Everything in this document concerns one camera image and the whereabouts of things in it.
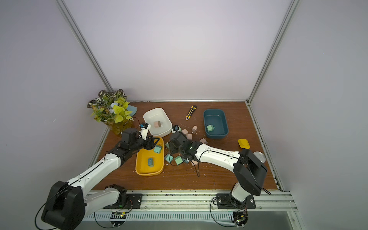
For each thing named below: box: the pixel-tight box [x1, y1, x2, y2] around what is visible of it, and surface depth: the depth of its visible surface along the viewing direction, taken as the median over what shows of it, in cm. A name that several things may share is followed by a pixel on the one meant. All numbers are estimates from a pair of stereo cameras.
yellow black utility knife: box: [185, 105, 197, 121], surface depth 113 cm
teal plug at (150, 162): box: [147, 158, 154, 168], surface depth 85 cm
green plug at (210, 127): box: [206, 124, 216, 132], surface depth 102 cm
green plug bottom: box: [174, 155, 184, 166], surface depth 87 cm
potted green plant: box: [87, 89, 135, 138], surface depth 91 cm
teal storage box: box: [203, 108, 230, 140], surface depth 105 cm
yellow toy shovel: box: [237, 138, 251, 150], surface depth 96 cm
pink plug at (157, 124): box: [153, 120, 163, 128], surface depth 106 cm
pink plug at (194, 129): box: [191, 125, 198, 135], surface depth 102 cm
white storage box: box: [143, 107, 173, 138], surface depth 108 cm
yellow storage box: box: [135, 137, 165, 177], surface depth 86 cm
